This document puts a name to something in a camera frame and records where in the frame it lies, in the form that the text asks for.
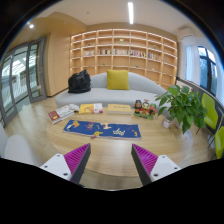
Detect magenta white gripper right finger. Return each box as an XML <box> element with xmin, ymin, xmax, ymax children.
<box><xmin>131</xmin><ymin>144</ymin><xmax>180</xmax><ymax>186</ymax></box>

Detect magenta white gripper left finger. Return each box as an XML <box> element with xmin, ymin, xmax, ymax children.
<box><xmin>41</xmin><ymin>144</ymin><xmax>91</xmax><ymax>185</ymax></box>

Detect blue patterned towel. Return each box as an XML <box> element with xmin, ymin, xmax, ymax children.
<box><xmin>63</xmin><ymin>120</ymin><xmax>141</xmax><ymax>139</ymax></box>

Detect red white magazine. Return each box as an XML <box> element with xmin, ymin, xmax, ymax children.
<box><xmin>48</xmin><ymin>105</ymin><xmax>74</xmax><ymax>124</ymax></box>

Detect white chair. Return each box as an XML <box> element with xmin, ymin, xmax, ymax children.
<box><xmin>3</xmin><ymin>135</ymin><xmax>42</xmax><ymax>167</ymax></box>

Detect colourful toy figurines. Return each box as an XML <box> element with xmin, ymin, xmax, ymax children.
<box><xmin>133</xmin><ymin>99</ymin><xmax>157</xmax><ymax>120</ymax></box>

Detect yellow white book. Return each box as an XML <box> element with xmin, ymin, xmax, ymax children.
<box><xmin>79</xmin><ymin>103</ymin><xmax>103</xmax><ymax>114</ymax></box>

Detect yellow flat book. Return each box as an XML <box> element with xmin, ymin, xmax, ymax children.
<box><xmin>107</xmin><ymin>104</ymin><xmax>132</xmax><ymax>114</ymax></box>

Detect green potted plant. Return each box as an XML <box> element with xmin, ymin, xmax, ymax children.
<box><xmin>156</xmin><ymin>85</ymin><xmax>207</xmax><ymax>133</ymax></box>

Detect lime green chair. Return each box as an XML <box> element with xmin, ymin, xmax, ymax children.
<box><xmin>210</xmin><ymin>126</ymin><xmax>224</xmax><ymax>159</ymax></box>
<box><xmin>194</xmin><ymin>93</ymin><xmax>218</xmax><ymax>133</ymax></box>

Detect grey curved sofa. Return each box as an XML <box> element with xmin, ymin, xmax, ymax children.
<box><xmin>55</xmin><ymin>72</ymin><xmax>166</xmax><ymax>108</ymax></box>

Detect black bag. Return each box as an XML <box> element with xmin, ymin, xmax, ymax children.
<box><xmin>68</xmin><ymin>70</ymin><xmax>91</xmax><ymax>93</ymax></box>

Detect yellow cushion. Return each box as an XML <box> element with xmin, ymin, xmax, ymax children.
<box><xmin>107</xmin><ymin>70</ymin><xmax>129</xmax><ymax>90</ymax></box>

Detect glass double door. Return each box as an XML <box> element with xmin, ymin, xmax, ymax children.
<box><xmin>0</xmin><ymin>37</ymin><xmax>47</xmax><ymax>126</ymax></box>

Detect dark framed window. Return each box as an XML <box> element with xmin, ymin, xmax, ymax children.
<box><xmin>198</xmin><ymin>46</ymin><xmax>217</xmax><ymax>96</ymax></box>

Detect ceiling strip light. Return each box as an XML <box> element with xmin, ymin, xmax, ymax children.
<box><xmin>128</xmin><ymin>2</ymin><xmax>134</xmax><ymax>24</ymax></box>

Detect wooden wall bookshelf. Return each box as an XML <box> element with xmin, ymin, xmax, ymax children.
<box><xmin>70</xmin><ymin>29</ymin><xmax>178</xmax><ymax>89</ymax></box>

